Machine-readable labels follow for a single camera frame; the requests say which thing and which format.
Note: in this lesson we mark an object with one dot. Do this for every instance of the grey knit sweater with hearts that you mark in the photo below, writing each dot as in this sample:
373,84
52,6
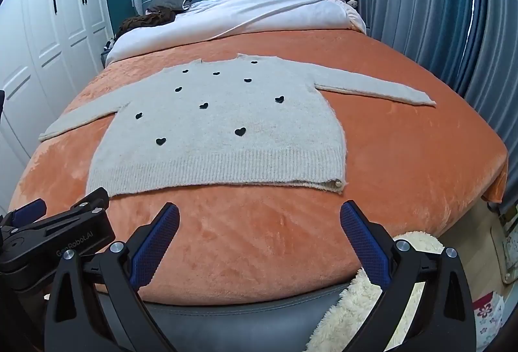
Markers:
226,141

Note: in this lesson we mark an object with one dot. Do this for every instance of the blue curtain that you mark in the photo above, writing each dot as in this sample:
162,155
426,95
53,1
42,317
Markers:
412,4
497,65

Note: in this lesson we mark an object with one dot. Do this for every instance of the fluffy cream rug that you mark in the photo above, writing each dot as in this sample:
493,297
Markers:
348,315

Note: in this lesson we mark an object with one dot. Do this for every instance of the orange plush blanket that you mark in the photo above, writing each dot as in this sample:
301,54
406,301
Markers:
251,238

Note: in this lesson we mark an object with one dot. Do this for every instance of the white floral bag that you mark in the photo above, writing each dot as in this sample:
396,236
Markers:
487,315

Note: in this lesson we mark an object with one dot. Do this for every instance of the white wardrobe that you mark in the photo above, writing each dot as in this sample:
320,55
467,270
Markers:
48,36

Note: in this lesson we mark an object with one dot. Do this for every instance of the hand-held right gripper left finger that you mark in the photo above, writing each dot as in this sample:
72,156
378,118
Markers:
156,243

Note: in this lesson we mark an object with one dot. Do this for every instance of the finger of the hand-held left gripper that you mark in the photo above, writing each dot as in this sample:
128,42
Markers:
29,211
92,201

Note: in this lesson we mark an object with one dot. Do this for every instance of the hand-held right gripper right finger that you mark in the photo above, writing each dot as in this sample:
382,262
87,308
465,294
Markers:
364,243

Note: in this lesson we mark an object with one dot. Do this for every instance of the grey folded garment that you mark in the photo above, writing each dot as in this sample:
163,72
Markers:
170,0

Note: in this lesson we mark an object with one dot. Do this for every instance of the dark grey bed frame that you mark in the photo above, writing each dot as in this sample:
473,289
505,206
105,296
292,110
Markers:
243,327

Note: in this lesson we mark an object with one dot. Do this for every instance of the dark brown cloth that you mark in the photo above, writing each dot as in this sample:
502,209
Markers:
145,20

